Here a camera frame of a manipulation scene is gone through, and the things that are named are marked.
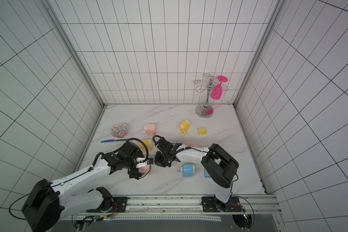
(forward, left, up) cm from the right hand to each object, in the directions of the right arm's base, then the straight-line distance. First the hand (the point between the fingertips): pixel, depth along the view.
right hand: (154, 159), depth 86 cm
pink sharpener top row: (+20, +6, +3) cm, 21 cm away
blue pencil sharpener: (-7, -20, +3) cm, 22 cm away
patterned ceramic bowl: (+21, +29, -1) cm, 36 cm away
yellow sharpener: (+24, -18, +2) cm, 30 cm away
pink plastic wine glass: (+53, -42, +9) cm, 68 cm away
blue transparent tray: (-6, -32, -4) cm, 32 cm away
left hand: (-4, +9, +1) cm, 10 cm away
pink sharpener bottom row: (-8, +4, +3) cm, 9 cm away
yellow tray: (+26, -31, -5) cm, 40 cm away
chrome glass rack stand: (+42, -36, +24) cm, 60 cm away
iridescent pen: (+13, +31, -2) cm, 34 cm away
